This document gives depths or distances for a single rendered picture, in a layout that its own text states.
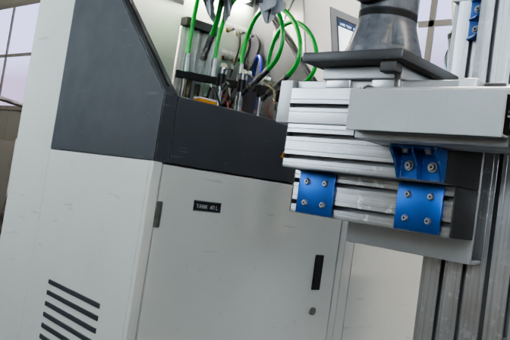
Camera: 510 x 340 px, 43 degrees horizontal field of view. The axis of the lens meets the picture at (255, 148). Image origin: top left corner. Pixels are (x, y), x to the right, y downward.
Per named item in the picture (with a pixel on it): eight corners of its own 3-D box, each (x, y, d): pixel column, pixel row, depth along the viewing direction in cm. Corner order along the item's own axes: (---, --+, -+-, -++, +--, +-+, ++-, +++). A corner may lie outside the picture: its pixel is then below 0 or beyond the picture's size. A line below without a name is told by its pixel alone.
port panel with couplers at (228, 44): (216, 98, 221) (230, 10, 223) (211, 98, 223) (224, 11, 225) (245, 105, 229) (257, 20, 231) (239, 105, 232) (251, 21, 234)
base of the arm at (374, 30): (434, 72, 127) (440, 23, 128) (395, 53, 116) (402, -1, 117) (369, 73, 137) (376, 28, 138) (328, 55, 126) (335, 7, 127)
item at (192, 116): (168, 163, 149) (178, 96, 150) (158, 162, 153) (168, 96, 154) (343, 191, 190) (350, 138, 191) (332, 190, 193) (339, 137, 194)
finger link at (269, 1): (269, 18, 171) (275, -16, 171) (255, 20, 175) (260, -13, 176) (278, 21, 173) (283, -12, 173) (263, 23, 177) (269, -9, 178)
